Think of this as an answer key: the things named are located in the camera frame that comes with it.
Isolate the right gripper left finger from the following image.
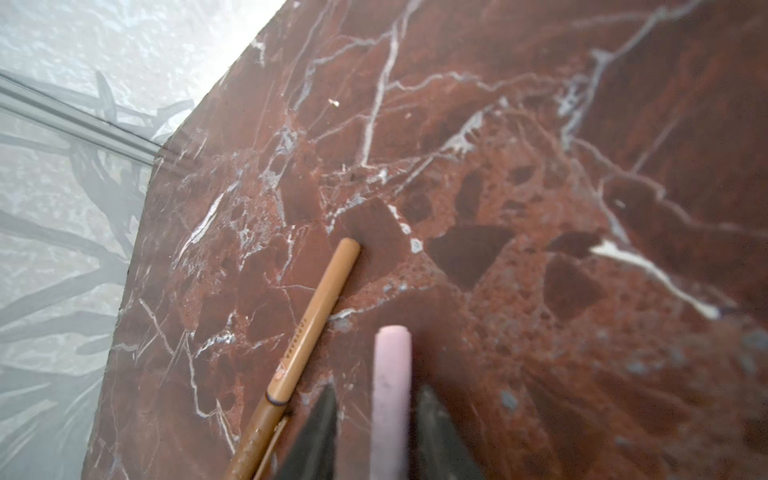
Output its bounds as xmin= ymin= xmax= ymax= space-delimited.
xmin=274 ymin=384 xmax=338 ymax=480

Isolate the pink pen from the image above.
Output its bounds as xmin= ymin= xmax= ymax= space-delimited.
xmin=369 ymin=325 xmax=412 ymax=479

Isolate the brown pen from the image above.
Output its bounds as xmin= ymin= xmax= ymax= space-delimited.
xmin=266 ymin=238 xmax=361 ymax=406

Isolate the dark brown pen cap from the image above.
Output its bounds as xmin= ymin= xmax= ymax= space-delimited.
xmin=223 ymin=395 xmax=287 ymax=480

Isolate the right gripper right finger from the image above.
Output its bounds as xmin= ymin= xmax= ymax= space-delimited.
xmin=413 ymin=385 xmax=485 ymax=479

